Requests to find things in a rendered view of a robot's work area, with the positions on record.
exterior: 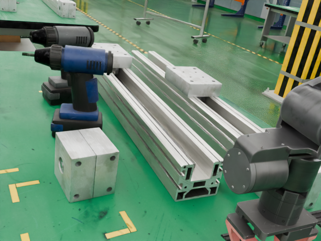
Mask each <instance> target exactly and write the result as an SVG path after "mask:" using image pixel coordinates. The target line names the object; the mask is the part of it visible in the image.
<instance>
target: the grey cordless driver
mask: <svg viewBox="0 0 321 241"><path fill-rule="evenodd" d="M20 38H29V39H30V41H31V42H32V43H35V44H40V45H43V46H44V47H45V48H46V47H51V46H52V44H57V45H62V47H64V48H65V45H71V46H80V47H91V46H92V45H93V44H94V40H95V37H94V32H93V30H92V29H91V28H90V27H82V26H53V27H52V26H44V27H42V29H39V30H35V31H31V32H30V36H28V35H20ZM69 73H70V72H64V69H61V76H52V77H49V78H48V82H43V84H42V86H41V91H42V92H43V98H44V99H45V100H46V101H47V102H48V103H49V104H50V105H61V104H62V103H67V104H69V103H73V102H72V92H71V87H69V86H68V83H67V76H66V75H67V74H69Z"/></svg>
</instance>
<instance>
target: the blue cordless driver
mask: <svg viewBox="0 0 321 241"><path fill-rule="evenodd" d="M22 56H32V57H34V60H35V62H37V63H40V64H43V65H46V66H49V67H50V68H51V70H58V71H61V69H64V72H70V73H69V74H67V75H66V76H67V83H68V86H69V87H71V92H72V102H73V103H72V104H67V103H62V104H61V107H60V109H55V111H54V114H53V118H52V122H51V131H52V137H54V138H55V133H56V132H62V131H74V130H82V129H91V128H100V129H101V130H102V126H103V121H102V112H100V111H98V106H97V103H96V102H97V101H99V96H98V85H97V78H96V77H94V76H93V75H102V76H103V74H104V73H106V74H107V75H108V76H109V75H110V73H112V69H113V53H111V51H108V52H105V49H97V48H89V47H80V46H71V45H65V48H64V47H62V45H57V44H52V46H51V47H46V48H39V49H36V50H35V52H34V54H31V53H22Z"/></svg>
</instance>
